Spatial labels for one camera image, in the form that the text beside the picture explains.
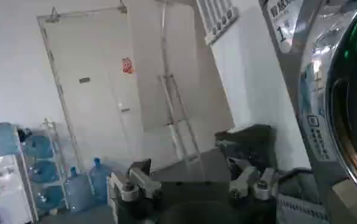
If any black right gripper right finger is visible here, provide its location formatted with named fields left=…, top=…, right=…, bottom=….
left=227, top=157, right=280, bottom=201

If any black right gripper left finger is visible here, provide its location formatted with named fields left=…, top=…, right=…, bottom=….
left=107, top=158, right=163, bottom=211

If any blue water jug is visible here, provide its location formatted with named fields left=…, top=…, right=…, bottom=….
left=89, top=157, right=113, bottom=205
left=63, top=166, right=93, bottom=213
left=0, top=122, right=22, bottom=158

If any grey laundry basket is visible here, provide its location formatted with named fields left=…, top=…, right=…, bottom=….
left=275, top=169, right=332, bottom=224

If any metal folding ladder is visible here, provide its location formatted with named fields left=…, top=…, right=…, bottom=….
left=158, top=74, right=206, bottom=181

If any white door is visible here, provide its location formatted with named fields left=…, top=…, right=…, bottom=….
left=36, top=5, right=147, bottom=173

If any rack of blue water jugs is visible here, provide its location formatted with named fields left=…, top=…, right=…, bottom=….
left=19, top=117, right=71, bottom=215

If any white partition panel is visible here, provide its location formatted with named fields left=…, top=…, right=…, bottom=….
left=209, top=0, right=311, bottom=171

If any red door sticker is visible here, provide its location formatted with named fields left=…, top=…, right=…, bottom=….
left=122, top=57, right=135, bottom=75

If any grey dryer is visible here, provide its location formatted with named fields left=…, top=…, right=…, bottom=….
left=259, top=0, right=357, bottom=224

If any white water dispenser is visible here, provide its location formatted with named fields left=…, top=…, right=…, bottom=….
left=0, top=154, right=38, bottom=224

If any round glass dryer door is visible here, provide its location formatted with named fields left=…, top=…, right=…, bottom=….
left=297, top=0, right=357, bottom=205

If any white wall vent grille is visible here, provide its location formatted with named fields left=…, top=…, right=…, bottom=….
left=196, top=0, right=239, bottom=46

